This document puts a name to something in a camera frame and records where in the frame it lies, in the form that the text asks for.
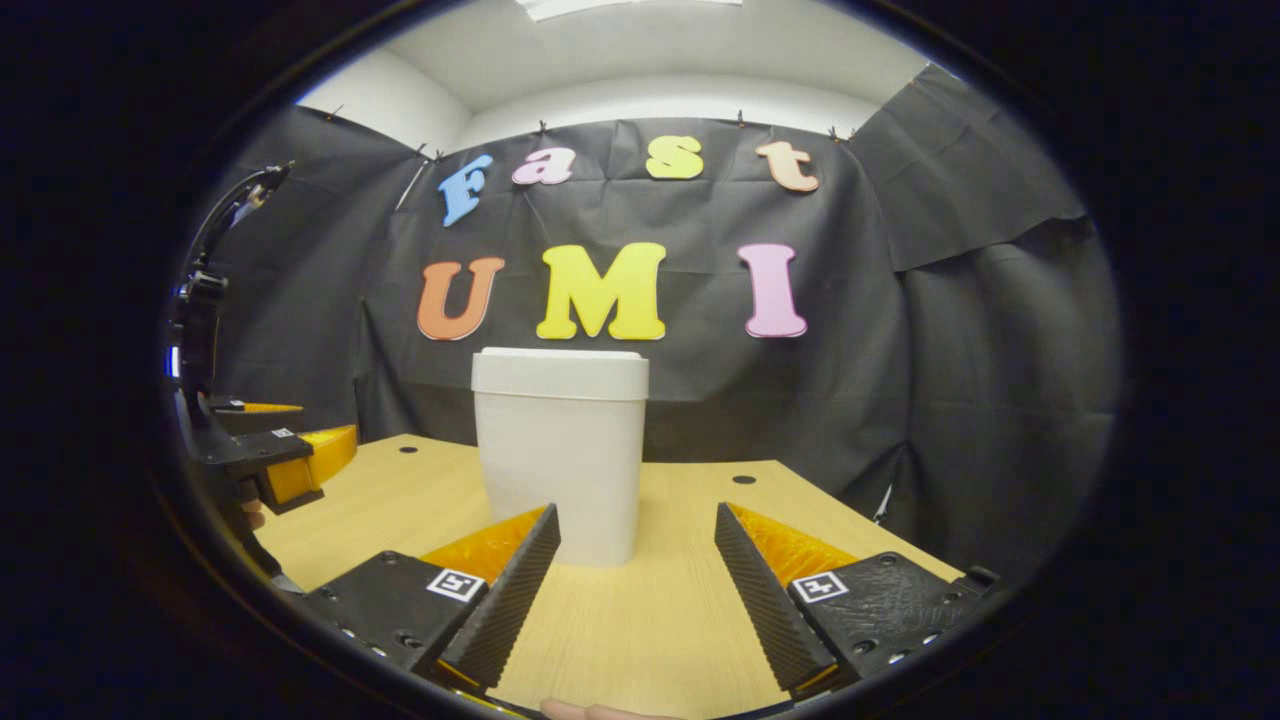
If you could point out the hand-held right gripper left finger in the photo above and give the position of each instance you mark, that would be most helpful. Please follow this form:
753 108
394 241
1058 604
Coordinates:
510 600

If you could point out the black backdrop cloth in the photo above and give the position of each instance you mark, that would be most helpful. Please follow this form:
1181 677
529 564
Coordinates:
900 400

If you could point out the white desktop garbage bin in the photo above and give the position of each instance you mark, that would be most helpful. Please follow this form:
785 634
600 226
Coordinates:
560 460

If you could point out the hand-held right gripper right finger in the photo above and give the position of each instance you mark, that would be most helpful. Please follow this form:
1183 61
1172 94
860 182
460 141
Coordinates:
765 605

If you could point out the ceiling light panel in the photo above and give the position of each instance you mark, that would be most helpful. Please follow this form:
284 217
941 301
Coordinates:
630 8

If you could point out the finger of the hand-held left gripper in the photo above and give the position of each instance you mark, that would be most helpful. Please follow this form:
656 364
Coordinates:
300 465
250 420

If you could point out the wooden desktop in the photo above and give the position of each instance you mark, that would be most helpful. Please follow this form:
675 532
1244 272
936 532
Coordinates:
660 620

